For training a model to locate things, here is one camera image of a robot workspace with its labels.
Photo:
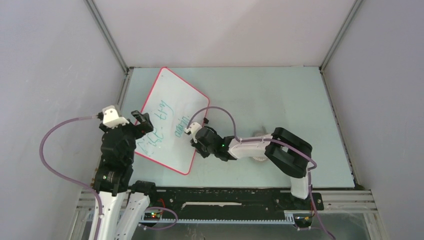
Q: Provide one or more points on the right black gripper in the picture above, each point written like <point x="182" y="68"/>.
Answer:
<point x="198" y="145"/>

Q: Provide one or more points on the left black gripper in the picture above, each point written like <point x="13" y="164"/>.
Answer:
<point x="144" y="126"/>

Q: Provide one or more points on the pink-framed whiteboard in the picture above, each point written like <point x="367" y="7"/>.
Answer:
<point x="171" y="104"/>

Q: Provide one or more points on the grey mesh sponge eraser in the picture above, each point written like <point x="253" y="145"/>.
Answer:
<point x="259" y="133"/>

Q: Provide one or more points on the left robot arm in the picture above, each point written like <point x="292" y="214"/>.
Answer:
<point x="111" y="181"/>

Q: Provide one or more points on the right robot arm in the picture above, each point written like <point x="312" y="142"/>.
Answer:
<point x="288" y="152"/>

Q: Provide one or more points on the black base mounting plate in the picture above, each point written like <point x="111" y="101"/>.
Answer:
<point x="233" y="204"/>

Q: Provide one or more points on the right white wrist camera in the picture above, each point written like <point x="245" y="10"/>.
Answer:
<point x="192" y="128"/>

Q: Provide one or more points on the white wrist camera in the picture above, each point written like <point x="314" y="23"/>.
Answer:
<point x="111" y="117"/>
<point x="192" y="128"/>

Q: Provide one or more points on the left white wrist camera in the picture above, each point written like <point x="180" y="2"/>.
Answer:
<point x="111" y="117"/>

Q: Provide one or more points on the left corner aluminium post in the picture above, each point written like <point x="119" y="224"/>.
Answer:
<point x="100" y="22"/>

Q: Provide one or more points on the corner aluminium post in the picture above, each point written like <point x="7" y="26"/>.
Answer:
<point x="100" y="22"/>
<point x="357" y="4"/>

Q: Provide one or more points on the aluminium frame rail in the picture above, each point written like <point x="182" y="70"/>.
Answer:
<point x="334" y="201"/>

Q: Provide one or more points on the right corner aluminium post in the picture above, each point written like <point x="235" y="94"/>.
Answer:
<point x="357" y="4"/>

